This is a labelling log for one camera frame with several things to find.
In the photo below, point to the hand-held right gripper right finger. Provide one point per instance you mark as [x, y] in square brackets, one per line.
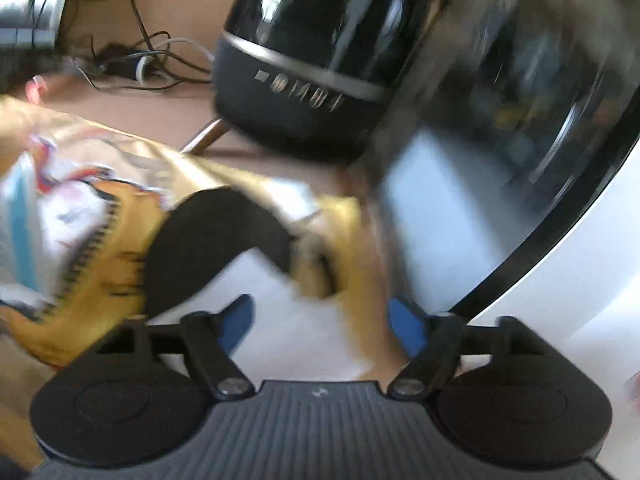
[405, 325]

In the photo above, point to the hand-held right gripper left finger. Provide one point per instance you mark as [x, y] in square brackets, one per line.
[237, 320]

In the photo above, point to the black soft cloth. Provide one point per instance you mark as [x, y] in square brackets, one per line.
[215, 240]

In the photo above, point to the golden printed blanket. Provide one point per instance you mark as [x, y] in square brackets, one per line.
[100, 260]

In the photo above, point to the brown wooden leg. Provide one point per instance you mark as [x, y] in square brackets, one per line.
[206, 135]

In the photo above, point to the black air fryer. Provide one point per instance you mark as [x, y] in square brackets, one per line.
[300, 60]

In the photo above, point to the small pink object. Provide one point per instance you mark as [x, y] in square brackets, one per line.
[37, 87]

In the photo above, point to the silver device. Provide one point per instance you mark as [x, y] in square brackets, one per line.
[30, 10]

